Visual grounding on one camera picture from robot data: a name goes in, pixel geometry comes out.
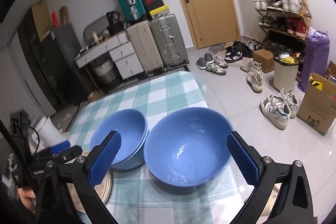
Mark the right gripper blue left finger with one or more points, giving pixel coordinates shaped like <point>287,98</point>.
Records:
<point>54,202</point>

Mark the stack of shoe boxes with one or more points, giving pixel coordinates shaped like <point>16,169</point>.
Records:
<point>153,2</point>

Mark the white trash bin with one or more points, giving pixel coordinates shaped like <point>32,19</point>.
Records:
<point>285,70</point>

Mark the small brown cardboard box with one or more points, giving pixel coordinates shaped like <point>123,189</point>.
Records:
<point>265,58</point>

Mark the cream plate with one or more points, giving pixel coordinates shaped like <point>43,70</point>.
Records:
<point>103,190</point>

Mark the printed cardboard box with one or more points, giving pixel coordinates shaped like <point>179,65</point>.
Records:
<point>317,108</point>

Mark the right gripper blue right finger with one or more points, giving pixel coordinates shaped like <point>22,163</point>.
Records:
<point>293,203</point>

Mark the teal checkered tablecloth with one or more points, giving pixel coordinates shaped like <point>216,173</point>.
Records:
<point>137,197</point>

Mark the beige suitcase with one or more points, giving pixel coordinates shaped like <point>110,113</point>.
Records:
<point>145,46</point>

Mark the black refrigerator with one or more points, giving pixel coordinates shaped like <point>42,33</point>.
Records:
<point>50,54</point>

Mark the white electric kettle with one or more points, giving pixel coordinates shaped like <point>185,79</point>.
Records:
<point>46,135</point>

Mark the teal suitcase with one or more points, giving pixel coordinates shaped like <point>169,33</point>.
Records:
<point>133,10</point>

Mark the silver suitcase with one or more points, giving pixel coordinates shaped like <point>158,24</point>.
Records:
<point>169,40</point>

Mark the person's left hand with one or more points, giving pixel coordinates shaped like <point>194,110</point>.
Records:
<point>27,196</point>

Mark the woven laundry basket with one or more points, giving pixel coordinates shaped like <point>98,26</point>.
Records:
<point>108,74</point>

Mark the oval mirror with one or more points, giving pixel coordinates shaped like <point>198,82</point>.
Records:
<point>98,26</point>

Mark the white sneaker pair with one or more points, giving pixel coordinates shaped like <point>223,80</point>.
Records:
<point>280,109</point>

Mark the purple bag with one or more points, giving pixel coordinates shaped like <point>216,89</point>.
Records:
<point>316,56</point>

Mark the white drawer desk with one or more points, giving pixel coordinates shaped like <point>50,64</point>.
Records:
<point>121,51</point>

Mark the wooden shoe rack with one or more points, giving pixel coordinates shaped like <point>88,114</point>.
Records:
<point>285,24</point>

